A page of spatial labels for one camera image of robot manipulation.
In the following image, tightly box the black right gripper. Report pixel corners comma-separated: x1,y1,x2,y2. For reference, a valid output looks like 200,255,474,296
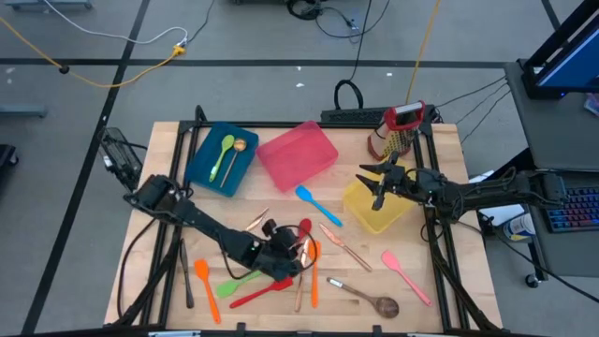
355,150,417,212

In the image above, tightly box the red silicone spoon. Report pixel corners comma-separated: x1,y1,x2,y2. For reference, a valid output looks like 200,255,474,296
298,217,314,244

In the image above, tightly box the red silicone spatula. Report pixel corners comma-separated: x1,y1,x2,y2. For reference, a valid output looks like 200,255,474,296
228,275,295,310

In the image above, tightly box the orange silicone spoon spatula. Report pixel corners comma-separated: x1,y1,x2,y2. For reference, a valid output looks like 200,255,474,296
307,239,323,310

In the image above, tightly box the blue silicone spatula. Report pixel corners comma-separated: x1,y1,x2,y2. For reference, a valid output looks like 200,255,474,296
294,184,344,228

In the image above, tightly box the pink silicone spatula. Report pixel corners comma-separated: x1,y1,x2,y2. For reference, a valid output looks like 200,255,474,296
380,249,434,308

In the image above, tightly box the black knife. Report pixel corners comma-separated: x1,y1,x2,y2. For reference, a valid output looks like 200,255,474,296
179,237,196,310

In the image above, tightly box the copper metal spoon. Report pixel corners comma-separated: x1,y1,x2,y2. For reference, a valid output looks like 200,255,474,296
219,138,248,189

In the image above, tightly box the green silicone spoon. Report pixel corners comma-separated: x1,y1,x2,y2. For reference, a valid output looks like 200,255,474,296
208,134,236,183

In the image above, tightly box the dark wooden spoon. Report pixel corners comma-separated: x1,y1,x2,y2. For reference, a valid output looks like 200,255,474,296
326,276,401,320

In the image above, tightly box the yellow plastic bin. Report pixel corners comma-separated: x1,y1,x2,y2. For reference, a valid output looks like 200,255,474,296
343,158,425,235

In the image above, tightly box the black power strip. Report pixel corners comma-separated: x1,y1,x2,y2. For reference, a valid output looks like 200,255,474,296
320,106,389,125

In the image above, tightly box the green silicone spatula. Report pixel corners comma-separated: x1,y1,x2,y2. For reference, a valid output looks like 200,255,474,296
215,270,263,300

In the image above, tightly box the pink plastic bin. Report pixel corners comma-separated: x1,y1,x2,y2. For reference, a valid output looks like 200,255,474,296
256,120,340,194

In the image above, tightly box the teal blue plastic bin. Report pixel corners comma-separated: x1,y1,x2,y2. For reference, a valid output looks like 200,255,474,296
183,121,260,198

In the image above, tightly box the white blue can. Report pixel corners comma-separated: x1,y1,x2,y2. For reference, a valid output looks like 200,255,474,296
503,212,537,242

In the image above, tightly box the grey desk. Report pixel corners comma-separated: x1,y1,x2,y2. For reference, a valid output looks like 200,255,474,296
504,59,599,278

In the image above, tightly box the backlit keyboard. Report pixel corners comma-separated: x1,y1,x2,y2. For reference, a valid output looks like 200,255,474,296
545,185,599,234

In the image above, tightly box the computer monitor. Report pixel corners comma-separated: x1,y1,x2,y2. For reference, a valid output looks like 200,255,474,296
534,25,599,94

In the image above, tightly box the black chair wheel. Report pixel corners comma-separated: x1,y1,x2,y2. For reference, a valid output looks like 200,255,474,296
0,143,20,169

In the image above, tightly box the grey metal base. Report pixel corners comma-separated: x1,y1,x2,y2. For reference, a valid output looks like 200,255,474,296
4,0,94,10
0,105,48,119

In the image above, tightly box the box grater red handle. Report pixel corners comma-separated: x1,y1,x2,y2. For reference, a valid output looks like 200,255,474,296
366,99,428,163

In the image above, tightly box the black looped cable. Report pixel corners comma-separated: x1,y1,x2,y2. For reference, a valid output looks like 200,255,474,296
332,0,374,111

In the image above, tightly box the black table frame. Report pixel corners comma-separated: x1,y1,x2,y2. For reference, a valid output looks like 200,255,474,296
111,105,504,336

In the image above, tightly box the yellow hanging cable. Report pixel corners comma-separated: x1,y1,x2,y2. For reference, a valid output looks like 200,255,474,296
404,0,443,105

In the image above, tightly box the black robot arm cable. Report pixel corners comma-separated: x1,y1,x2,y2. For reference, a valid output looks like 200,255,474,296
115,217,158,322

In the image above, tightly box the black cable bundle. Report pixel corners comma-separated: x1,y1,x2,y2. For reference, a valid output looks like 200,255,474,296
285,0,375,41

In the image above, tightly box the yellow floor cable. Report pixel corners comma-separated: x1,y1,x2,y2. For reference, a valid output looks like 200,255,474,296
0,16,187,90

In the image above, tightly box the white cable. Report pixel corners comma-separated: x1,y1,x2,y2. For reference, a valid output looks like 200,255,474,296
41,0,190,47

